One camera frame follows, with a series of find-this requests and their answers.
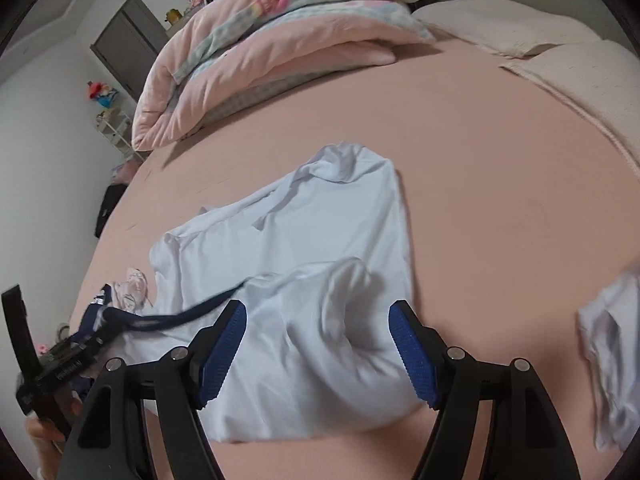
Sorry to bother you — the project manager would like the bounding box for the red-hat plush doll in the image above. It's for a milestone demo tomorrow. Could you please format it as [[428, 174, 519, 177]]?
[[86, 80, 121, 108]]

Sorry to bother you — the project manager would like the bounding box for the white shirt with navy trim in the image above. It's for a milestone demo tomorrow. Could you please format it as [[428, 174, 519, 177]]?
[[100, 142, 433, 445]]

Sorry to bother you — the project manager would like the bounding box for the pink bed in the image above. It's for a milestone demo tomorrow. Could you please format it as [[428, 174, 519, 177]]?
[[30, 35, 640, 480]]

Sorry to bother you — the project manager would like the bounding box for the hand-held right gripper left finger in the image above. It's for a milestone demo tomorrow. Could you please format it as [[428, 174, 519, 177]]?
[[60, 299, 248, 480]]

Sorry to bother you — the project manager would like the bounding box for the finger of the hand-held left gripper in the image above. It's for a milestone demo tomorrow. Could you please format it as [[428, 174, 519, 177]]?
[[65, 305, 121, 348]]

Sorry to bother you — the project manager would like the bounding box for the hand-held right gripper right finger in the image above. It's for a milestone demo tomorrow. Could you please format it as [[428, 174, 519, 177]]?
[[388, 299, 581, 480]]

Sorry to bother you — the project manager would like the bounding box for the pink bag pile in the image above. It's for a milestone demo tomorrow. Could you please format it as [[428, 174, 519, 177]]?
[[111, 160, 143, 183]]

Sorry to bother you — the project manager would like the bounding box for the white shelf rack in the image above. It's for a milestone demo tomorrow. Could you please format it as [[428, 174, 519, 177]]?
[[95, 107, 137, 161]]

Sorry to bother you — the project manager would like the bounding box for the black backpack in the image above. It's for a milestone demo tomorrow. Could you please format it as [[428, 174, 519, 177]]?
[[94, 183, 128, 238]]

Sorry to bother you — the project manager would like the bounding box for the folded pink quilt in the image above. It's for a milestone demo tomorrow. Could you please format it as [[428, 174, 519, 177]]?
[[131, 0, 436, 152]]

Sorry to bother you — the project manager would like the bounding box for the person's left hand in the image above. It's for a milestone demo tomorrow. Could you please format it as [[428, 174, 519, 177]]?
[[24, 394, 85, 458]]

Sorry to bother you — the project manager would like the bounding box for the pink printed pajama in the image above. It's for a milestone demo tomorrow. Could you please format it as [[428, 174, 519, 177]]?
[[111, 267, 151, 311]]

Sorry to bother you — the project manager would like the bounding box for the small white navy-striped garment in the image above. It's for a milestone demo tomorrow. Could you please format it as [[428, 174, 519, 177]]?
[[577, 265, 640, 453]]

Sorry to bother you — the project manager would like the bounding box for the grey door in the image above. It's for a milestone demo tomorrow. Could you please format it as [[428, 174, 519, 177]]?
[[90, 0, 168, 103]]

